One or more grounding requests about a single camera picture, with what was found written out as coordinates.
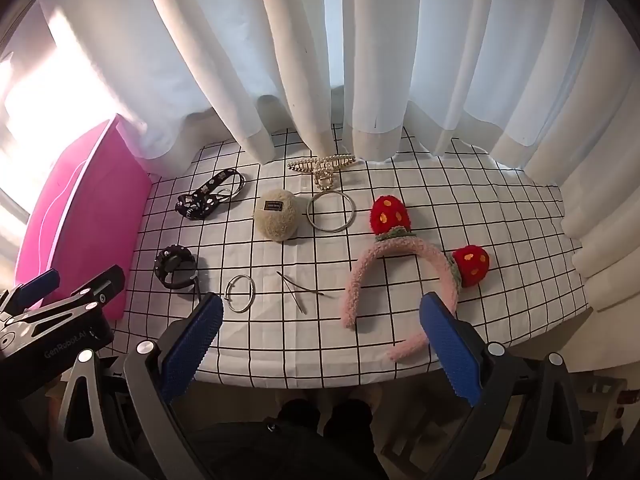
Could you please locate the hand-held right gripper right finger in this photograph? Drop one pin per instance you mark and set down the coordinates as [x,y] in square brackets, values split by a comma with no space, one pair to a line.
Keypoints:
[452,350]

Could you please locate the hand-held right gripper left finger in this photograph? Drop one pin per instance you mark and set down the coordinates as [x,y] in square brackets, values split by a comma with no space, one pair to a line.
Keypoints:
[192,345]

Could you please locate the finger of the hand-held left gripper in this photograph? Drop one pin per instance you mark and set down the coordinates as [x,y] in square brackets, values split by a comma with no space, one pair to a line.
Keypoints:
[100,285]
[37,285]

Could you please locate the pink plastic bin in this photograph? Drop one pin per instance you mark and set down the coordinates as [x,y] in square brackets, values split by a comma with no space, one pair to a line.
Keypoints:
[85,210]

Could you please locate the pearl hair claw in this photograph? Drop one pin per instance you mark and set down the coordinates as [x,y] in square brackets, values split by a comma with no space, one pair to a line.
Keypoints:
[320,165]

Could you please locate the black studded scrunchie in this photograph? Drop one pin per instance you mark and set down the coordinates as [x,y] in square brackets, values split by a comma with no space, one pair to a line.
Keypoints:
[165,260]

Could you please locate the small silver bangle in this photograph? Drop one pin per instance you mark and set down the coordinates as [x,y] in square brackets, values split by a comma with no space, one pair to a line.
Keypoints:
[252,294]

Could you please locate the thin metal bobby pin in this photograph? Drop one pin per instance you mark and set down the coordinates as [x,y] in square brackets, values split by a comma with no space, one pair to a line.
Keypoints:
[290,293]
[306,288]

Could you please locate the pink strawberry headband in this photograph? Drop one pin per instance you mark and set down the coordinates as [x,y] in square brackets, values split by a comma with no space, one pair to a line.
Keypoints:
[400,246]

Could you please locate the black patterned hair band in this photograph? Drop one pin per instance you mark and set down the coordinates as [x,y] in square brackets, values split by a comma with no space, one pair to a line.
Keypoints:
[200,202]

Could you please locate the person's legs in dark pants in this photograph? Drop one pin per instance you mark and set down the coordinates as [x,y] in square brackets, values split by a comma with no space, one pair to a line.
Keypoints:
[300,440]

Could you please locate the beige fluffy hair clip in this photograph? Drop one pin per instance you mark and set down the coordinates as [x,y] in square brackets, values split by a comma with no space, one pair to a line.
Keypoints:
[275,220]

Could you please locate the large silver bangle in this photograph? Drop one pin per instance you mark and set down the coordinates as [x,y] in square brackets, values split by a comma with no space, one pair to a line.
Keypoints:
[331,230]

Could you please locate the white curtain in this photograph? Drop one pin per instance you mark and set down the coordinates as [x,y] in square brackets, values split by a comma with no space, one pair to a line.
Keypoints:
[320,35]

